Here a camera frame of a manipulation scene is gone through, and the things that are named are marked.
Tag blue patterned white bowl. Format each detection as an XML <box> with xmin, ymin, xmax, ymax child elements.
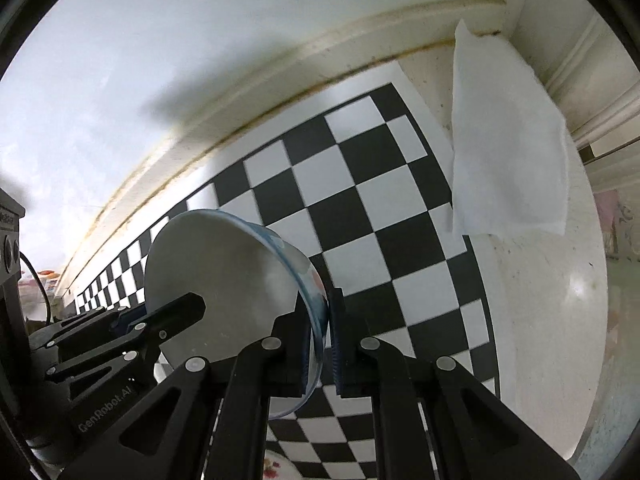
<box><xmin>143</xmin><ymin>208</ymin><xmax>332</xmax><ymax>419</ymax></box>

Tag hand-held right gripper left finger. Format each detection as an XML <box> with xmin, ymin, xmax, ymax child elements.
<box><xmin>62</xmin><ymin>295</ymin><xmax>314</xmax><ymax>480</ymax></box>

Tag floral white plate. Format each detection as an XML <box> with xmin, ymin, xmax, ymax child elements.
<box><xmin>264</xmin><ymin>446</ymin><xmax>302</xmax><ymax>480</ymax></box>

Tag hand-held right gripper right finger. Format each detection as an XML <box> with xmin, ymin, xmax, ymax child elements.
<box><xmin>327</xmin><ymin>287</ymin><xmax>584</xmax><ymax>480</ymax></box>

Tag black white checkered tablecloth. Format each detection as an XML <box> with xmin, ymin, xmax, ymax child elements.
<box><xmin>74</xmin><ymin>81</ymin><xmax>497</xmax><ymax>480</ymax></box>

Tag black cable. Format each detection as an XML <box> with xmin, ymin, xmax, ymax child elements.
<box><xmin>19</xmin><ymin>249</ymin><xmax>57</xmax><ymax>323</ymax></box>

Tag white tissue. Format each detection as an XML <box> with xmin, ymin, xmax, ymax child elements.
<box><xmin>451</xmin><ymin>18</ymin><xmax>572</xmax><ymax>237</ymax></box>

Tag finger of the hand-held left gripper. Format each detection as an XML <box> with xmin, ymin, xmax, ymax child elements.
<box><xmin>45</xmin><ymin>292</ymin><xmax>207</xmax><ymax>387</ymax></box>
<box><xmin>29</xmin><ymin>307</ymin><xmax>152</xmax><ymax>358</ymax></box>

